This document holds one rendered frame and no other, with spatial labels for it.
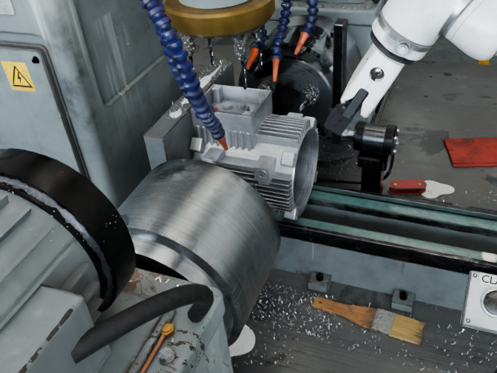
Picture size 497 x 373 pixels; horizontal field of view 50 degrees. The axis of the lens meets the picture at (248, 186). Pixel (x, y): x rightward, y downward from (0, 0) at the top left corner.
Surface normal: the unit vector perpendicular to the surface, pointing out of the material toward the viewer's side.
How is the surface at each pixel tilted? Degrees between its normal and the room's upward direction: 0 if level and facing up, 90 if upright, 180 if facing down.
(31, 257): 49
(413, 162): 0
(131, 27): 90
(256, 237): 66
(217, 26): 90
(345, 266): 90
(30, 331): 0
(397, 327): 1
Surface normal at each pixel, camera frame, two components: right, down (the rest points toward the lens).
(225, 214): 0.52, -0.51
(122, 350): -0.08, -0.79
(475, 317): -0.29, -0.27
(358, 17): -0.36, 0.59
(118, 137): 0.93, 0.16
